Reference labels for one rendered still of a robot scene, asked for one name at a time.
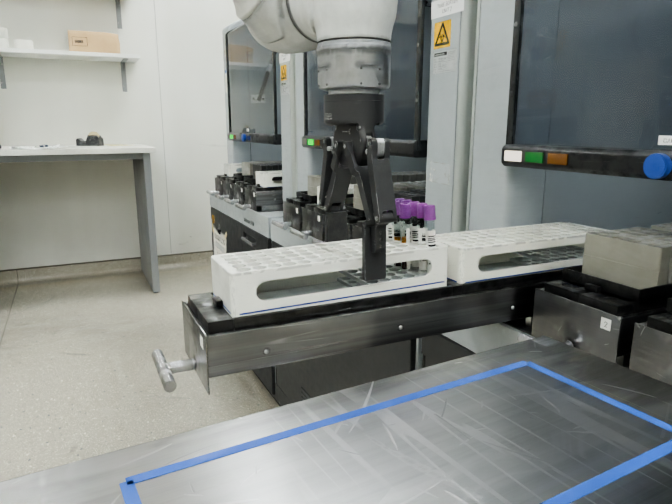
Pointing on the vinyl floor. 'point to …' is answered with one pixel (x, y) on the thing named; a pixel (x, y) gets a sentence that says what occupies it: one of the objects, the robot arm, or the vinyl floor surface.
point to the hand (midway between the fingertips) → (354, 253)
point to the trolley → (410, 442)
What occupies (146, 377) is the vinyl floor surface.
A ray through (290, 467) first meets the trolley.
